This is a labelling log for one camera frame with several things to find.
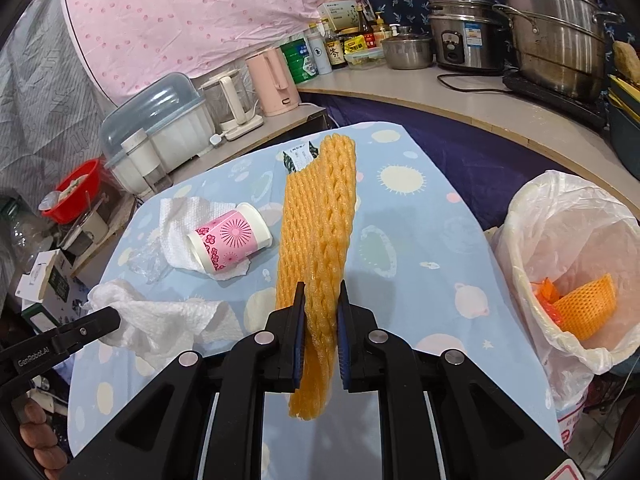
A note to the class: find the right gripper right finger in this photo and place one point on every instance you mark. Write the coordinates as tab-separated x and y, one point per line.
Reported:
441	417

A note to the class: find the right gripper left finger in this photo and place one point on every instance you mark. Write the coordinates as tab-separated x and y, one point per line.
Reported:
202	417

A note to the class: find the white paper towel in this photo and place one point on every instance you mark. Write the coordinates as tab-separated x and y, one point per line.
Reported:
158	331
180	217

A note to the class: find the clear plastic bag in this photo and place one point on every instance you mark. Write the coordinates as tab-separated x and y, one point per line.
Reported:
149	262

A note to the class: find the orange plastic bag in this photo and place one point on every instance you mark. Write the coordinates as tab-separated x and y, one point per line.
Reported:
547	295

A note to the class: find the pink paper cup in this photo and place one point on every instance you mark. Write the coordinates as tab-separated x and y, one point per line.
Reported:
231	237

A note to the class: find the orange foam fruit net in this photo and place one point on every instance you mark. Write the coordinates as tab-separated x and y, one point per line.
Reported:
317	217

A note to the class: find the green drink carton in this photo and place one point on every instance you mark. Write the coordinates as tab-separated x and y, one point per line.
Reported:
298	157

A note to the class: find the trash bin with white liner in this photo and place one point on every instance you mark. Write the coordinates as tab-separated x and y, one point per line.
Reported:
565	229

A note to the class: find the left hand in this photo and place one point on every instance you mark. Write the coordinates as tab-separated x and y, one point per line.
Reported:
40	437

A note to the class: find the blue spotted tablecloth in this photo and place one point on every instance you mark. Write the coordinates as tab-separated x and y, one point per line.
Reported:
417	258

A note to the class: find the red plastic basin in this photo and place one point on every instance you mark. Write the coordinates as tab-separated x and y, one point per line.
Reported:
77	191

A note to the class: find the white tumbler cup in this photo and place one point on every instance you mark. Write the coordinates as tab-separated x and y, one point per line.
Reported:
140	150

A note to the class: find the white plug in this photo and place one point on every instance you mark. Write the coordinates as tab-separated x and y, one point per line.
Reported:
215	139

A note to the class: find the dish rack with blue lid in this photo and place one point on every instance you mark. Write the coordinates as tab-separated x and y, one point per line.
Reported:
176	119

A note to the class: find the glass white electric kettle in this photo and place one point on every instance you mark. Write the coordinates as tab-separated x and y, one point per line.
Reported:
227	100

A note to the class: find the black induction cooker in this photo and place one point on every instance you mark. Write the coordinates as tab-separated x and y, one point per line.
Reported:
591	115

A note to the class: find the dark teal basin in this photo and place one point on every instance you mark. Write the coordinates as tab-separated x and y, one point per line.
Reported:
625	140

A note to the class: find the pink electric kettle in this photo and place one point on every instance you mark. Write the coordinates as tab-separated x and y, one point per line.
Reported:
273	82

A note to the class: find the pink dotted curtain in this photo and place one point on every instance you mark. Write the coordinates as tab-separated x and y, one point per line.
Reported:
126	45

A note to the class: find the green can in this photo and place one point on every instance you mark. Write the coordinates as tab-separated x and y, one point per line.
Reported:
299	61

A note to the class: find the small steel pot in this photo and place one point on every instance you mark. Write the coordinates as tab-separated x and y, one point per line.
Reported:
409	51

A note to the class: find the yellow green dishes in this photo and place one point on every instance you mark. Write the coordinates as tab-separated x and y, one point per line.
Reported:
625	96

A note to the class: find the yellow seasoning packet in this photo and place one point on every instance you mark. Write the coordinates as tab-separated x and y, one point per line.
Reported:
354	44

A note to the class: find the steel rice cooker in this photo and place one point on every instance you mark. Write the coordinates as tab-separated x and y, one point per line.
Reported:
469	35

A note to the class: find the dark soy sauce bottle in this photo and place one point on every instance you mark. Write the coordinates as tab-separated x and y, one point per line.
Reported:
334	48

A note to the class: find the white bottle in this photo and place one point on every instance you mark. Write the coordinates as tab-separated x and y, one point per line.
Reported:
318	49

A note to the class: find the loofah sponge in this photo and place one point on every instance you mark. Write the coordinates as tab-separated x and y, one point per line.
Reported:
627	62

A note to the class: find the large steel steamer pot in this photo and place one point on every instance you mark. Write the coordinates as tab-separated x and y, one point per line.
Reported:
561	43

